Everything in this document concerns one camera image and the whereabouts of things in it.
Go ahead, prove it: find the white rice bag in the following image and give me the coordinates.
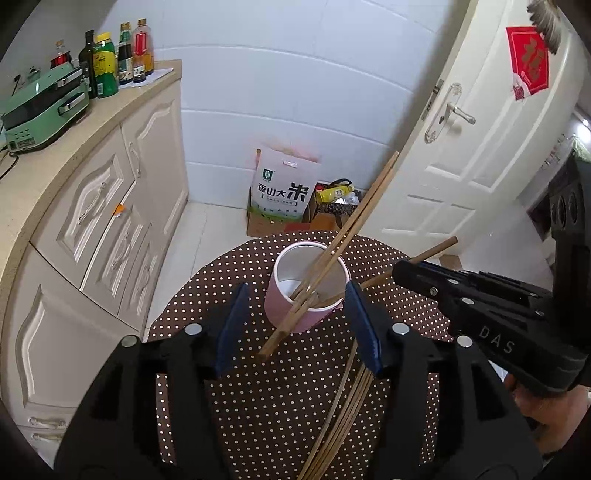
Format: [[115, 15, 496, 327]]
[[249, 148, 321, 220]]

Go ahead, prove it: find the orange bottle red cap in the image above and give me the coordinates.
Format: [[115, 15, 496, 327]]
[[133, 18, 154, 84]]

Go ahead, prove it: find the hanging feather fan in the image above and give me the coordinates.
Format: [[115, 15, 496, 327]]
[[526, 0, 566, 49]]

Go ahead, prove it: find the dark glass oil bottle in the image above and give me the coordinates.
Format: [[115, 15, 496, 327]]
[[78, 30, 98, 100]]

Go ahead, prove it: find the pink cup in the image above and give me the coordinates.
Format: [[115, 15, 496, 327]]
[[264, 241, 350, 334]]

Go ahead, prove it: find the green electric grill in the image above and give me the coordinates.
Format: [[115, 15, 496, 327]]
[[0, 62, 90, 153]]

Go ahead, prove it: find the red diamond door decoration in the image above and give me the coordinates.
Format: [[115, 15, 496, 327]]
[[505, 25, 552, 102]]

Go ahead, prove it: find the person's right hand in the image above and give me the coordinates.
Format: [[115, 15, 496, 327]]
[[505, 371, 591, 457]]

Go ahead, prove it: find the white door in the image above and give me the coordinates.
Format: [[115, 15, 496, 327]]
[[365, 0, 583, 259]]

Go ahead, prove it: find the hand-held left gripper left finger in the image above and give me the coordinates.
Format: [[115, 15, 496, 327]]
[[53, 281, 252, 480]]

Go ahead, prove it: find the beige kitchen countertop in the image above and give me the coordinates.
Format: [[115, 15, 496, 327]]
[[0, 60, 183, 296]]

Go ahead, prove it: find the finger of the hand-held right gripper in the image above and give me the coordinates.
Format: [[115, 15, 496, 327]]
[[414, 261, 553, 306], [392, 261, 587, 397]]

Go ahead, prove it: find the cardboard box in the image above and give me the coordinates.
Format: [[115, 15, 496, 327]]
[[247, 185, 365, 238]]

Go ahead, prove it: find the single wooden chopstick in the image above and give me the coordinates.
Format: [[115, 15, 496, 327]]
[[318, 236, 459, 308]]

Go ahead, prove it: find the dark soy sauce bottle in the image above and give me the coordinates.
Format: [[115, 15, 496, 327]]
[[117, 23, 134, 86]]

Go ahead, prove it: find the round brown dotted table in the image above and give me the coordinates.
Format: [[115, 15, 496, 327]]
[[148, 231, 455, 480]]

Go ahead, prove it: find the red label bottle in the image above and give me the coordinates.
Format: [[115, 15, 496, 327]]
[[50, 41, 72, 70]]

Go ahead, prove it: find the silver door handle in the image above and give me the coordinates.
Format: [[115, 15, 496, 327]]
[[425, 83, 477, 144]]

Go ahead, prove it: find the pile of wooden chopsticks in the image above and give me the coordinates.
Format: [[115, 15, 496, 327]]
[[256, 151, 400, 480]]

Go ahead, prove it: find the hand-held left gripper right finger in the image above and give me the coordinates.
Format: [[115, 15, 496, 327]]
[[344, 281, 543, 480]]

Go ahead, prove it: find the green bottle yellow cap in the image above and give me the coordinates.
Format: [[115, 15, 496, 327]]
[[92, 32, 119, 97]]

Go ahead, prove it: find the cream lower kitchen cabinet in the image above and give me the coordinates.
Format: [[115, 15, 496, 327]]
[[0, 62, 190, 462]]

